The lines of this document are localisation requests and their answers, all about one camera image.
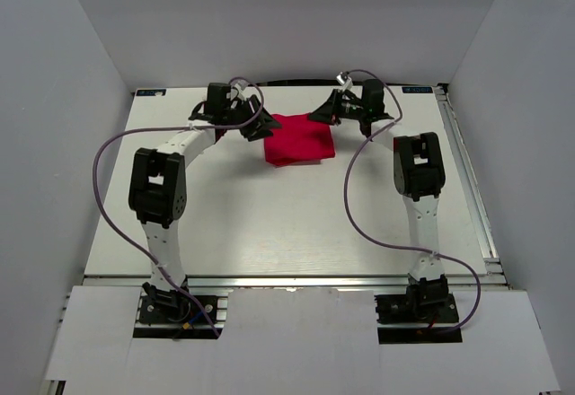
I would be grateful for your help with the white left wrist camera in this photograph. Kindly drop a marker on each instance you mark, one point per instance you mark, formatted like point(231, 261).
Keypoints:
point(238, 86)

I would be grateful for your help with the red t shirt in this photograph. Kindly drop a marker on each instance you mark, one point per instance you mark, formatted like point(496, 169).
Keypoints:
point(298, 140)

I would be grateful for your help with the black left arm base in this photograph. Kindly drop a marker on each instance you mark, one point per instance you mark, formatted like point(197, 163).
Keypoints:
point(154, 321)

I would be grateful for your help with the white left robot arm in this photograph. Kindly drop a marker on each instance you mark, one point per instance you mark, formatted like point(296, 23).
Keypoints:
point(158, 186)

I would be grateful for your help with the blue corner sticker left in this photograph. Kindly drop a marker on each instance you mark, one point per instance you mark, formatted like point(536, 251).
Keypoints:
point(150, 92)

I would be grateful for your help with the blue corner sticker right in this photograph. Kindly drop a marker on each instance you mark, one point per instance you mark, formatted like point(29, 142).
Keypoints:
point(417, 89)

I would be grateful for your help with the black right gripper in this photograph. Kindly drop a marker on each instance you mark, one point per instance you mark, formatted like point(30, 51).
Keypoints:
point(331, 111)

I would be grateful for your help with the blue corner sticker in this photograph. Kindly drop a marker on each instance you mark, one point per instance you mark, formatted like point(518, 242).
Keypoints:
point(150, 92)
point(417, 89)

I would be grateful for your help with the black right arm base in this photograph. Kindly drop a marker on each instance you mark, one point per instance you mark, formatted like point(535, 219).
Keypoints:
point(397, 325)

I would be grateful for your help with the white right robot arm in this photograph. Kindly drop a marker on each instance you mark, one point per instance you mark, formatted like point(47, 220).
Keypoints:
point(419, 177)

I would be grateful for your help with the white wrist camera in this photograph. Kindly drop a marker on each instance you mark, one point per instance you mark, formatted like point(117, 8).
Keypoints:
point(238, 86)
point(345, 82)

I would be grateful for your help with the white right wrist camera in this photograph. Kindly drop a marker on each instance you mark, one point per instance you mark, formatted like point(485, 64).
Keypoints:
point(345, 82)

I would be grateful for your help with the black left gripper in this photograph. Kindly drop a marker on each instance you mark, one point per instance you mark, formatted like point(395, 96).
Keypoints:
point(253, 131)

